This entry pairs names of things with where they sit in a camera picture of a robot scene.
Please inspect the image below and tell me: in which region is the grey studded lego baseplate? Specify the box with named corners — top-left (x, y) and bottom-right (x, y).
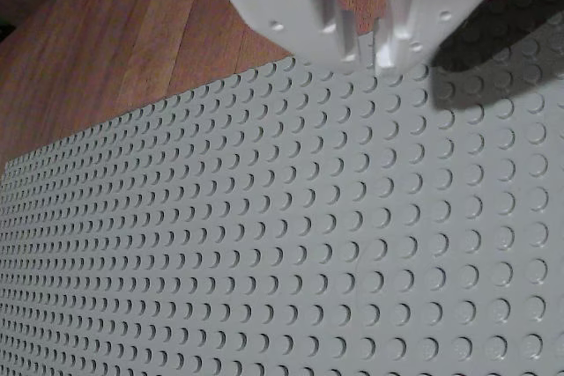
top-left (0, 0), bottom-right (564, 376)

